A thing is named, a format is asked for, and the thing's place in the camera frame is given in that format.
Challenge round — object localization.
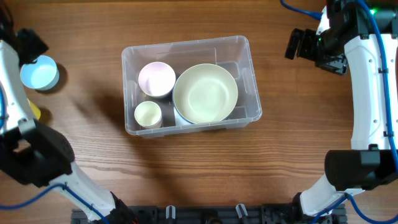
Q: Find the light blue bowl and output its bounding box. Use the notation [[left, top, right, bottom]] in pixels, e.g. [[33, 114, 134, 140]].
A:
[[20, 55, 60, 91]]

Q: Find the yellow cup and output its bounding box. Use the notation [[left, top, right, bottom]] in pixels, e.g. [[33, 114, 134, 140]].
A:
[[28, 100, 41, 119]]

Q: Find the cream plate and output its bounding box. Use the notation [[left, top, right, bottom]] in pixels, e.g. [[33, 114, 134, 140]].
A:
[[173, 63, 239, 110]]

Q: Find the pink bowl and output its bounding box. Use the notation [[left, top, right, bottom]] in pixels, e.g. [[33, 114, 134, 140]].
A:
[[138, 62, 176, 95]]

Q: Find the cream cup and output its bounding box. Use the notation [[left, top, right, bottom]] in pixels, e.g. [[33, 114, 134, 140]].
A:
[[134, 101, 162, 126]]

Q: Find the mint green bowl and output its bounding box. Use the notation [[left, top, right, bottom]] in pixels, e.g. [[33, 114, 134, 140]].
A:
[[145, 91, 172, 99]]

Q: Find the pink cup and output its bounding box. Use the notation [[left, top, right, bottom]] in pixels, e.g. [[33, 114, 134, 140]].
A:
[[140, 123, 162, 129]]

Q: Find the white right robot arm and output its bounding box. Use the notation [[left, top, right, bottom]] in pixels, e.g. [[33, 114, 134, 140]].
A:
[[285, 1, 397, 221]]

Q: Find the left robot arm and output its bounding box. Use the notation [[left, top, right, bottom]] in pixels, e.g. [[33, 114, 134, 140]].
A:
[[1, 25, 139, 223]]

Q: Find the clear plastic storage bin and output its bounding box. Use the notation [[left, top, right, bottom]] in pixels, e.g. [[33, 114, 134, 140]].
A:
[[121, 35, 262, 138]]

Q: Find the white label in bin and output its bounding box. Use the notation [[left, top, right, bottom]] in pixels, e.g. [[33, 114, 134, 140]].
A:
[[174, 107, 191, 126]]

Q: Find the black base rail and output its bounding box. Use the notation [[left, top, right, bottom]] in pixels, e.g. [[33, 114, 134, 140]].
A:
[[71, 203, 348, 224]]

